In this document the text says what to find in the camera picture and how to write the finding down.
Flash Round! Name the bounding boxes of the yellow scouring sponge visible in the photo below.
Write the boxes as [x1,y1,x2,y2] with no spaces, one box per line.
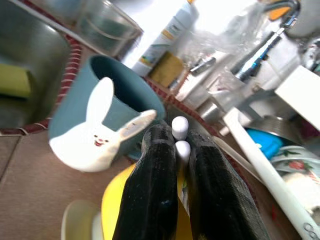
[149,51,185,88]

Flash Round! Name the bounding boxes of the yellow plastic bowl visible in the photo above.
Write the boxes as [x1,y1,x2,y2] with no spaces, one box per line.
[61,163,201,240]

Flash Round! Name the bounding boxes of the small steel cup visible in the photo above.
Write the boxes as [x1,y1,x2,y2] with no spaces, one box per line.
[199,99,227,122]

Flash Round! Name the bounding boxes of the blue plastic bowl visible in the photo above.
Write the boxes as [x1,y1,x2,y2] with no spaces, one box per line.
[246,127,283,161]

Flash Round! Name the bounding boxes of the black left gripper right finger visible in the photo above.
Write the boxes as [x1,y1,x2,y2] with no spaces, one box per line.
[187,130,271,240]

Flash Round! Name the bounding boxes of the white plastic cutlery holder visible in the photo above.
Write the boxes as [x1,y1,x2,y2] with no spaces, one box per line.
[274,65,320,131]

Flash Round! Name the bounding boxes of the teal mug with white rabbit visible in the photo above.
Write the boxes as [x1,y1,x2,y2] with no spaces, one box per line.
[48,54,166,173]

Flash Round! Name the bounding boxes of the steel plate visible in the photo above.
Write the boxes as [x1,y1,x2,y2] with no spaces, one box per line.
[246,116,305,146]

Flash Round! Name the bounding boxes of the steel sink basin with strainer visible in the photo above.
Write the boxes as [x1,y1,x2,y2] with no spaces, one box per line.
[0,0,83,130]

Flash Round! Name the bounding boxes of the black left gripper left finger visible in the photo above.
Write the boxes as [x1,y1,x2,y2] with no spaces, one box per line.
[112,124,179,240]

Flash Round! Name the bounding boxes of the white detergent bottle yellow cap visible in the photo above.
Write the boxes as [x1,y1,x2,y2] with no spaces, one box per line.
[131,0,201,77]

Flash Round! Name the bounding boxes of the clear plastic bag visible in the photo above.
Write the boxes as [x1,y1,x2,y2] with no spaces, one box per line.
[184,4,271,66]

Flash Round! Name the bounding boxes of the white rounded plastic handle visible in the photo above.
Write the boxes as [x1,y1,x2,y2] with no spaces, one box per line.
[174,140,192,166]
[171,116,189,140]

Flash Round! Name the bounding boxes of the white plastic dish rack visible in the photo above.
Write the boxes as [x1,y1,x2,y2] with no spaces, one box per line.
[222,107,320,240]

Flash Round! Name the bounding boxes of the white floral ceramic bowl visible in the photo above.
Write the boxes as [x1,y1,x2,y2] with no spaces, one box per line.
[272,146,320,176]

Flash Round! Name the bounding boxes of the yellow-green sponge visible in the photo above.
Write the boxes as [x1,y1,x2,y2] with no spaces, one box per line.
[0,62,35,100]

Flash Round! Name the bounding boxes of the chrome kitchen faucet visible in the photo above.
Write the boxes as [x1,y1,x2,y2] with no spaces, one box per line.
[231,14,301,81]

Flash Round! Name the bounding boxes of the clear plastic pail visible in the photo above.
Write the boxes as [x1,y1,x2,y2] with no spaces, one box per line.
[77,2,143,57]

